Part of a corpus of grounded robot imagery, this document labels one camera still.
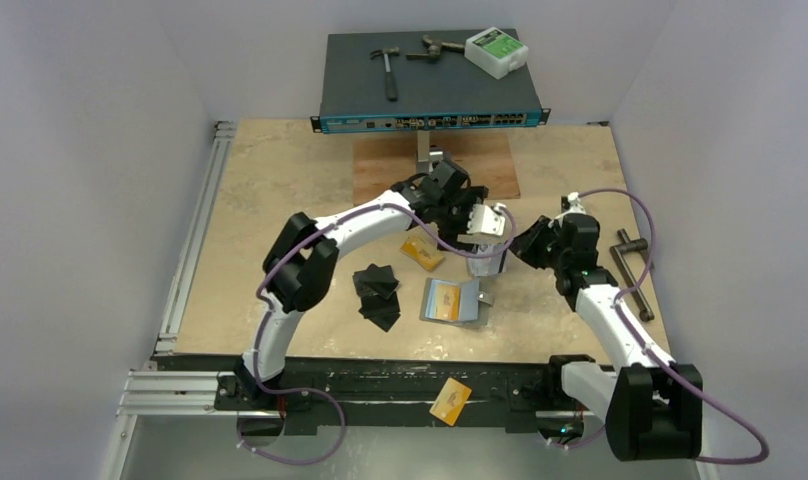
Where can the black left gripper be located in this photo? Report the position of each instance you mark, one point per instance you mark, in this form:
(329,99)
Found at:
(466,198)

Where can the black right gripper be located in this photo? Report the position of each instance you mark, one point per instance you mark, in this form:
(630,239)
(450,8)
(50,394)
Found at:
(533,240)

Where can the grey card holder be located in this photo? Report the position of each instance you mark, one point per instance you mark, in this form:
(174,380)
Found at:
(460,304)

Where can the black credit card stack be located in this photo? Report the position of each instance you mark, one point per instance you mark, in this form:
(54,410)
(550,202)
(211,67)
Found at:
(376,287)

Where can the single orange credit card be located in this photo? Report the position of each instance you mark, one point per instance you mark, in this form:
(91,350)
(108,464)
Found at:
(450,401)

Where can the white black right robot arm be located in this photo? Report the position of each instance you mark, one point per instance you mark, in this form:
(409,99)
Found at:
(650,408)

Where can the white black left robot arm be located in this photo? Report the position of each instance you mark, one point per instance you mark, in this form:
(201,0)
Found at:
(300,265)

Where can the silver white credit card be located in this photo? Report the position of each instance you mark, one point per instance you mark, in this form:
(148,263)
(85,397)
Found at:
(490,266)

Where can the grey metal stand base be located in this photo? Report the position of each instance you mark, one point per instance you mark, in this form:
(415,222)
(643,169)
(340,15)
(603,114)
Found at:
(427,154)

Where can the brown wooden board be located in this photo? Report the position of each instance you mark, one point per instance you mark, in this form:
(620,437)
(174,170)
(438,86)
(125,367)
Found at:
(381,159)

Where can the small hammer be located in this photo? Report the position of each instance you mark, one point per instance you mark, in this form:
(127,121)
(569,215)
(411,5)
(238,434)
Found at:
(390,83)

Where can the dark metal clamp tool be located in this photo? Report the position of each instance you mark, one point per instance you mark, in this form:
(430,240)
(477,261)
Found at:
(434,49)

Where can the white green plastic box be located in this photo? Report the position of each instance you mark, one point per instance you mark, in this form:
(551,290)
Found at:
(496,52)

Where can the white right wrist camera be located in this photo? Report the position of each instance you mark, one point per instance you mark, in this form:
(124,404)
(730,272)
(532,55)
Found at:
(571,204)

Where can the metal crank handle tool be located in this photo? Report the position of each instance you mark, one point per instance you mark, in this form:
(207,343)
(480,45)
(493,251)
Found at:
(620,251)

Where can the blue network switch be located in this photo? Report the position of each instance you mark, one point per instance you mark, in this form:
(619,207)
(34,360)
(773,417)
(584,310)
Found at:
(452,94)

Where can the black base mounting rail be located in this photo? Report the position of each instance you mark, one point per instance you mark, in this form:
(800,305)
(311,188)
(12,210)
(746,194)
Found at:
(313,392)

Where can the aluminium frame rail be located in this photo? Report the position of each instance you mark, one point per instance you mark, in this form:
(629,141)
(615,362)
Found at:
(149,391)

